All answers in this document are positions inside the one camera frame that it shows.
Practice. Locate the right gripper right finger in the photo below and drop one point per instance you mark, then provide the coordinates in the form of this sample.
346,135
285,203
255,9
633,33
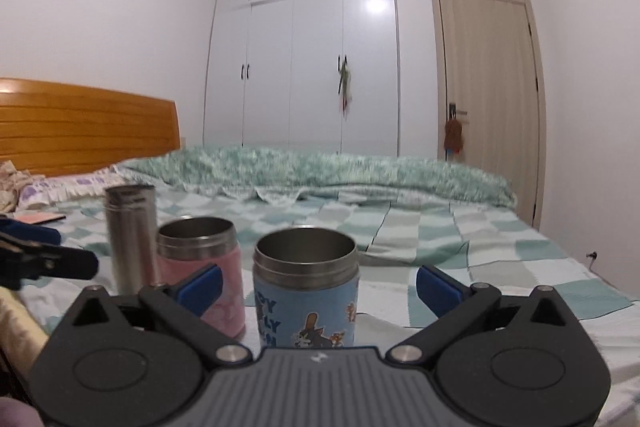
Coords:
499,360

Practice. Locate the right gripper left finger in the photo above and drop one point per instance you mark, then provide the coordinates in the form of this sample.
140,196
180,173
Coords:
137,360

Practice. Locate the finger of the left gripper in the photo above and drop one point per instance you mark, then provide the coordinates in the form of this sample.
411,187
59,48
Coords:
29,233
22,260

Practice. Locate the blue cartoon steel cup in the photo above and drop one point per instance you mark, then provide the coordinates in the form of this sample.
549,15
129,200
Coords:
305,282

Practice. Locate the pink steel cup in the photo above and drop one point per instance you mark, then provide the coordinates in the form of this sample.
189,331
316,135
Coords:
202,256

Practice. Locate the flat phone on bed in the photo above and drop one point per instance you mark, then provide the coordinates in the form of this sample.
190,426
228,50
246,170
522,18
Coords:
38,218

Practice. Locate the purple floral pillow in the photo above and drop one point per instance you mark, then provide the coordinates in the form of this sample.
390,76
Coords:
49,191

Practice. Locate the orange wooden headboard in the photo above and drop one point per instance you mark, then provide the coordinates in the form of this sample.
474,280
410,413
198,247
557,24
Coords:
56,129

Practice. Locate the tall silver steel tumbler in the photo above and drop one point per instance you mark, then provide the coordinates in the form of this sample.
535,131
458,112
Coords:
130,212

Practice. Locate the checkered green bed sheet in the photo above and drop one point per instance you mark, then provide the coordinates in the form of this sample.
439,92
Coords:
470,243

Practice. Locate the green floral duvet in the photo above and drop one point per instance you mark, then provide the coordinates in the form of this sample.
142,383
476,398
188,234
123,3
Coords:
283,176

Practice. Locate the light wooden door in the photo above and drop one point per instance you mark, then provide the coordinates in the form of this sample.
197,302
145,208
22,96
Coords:
489,63

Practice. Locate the green hanging wardrobe ornament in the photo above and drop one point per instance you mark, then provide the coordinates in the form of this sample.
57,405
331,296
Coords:
343,89

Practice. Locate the white built-in wardrobe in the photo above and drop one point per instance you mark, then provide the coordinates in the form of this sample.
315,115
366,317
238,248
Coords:
273,75

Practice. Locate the brown plush on door handle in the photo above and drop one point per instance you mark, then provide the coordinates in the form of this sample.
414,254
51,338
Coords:
453,138

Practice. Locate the black door handle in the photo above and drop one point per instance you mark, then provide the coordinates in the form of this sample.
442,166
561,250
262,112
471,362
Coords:
454,112

